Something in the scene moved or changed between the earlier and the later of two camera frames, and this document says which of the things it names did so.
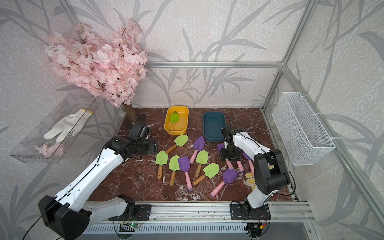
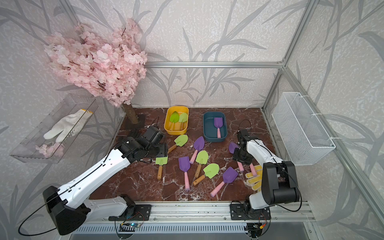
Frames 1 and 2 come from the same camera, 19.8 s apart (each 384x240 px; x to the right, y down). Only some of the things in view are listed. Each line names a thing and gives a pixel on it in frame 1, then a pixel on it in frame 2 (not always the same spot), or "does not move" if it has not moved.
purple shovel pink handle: (220, 146) -> (218, 122)
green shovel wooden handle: (202, 158) does not move
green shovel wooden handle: (174, 165) -> (182, 118)
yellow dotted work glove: (251, 179) does not move
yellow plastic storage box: (181, 127) does not move
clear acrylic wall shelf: (50, 141) does not move
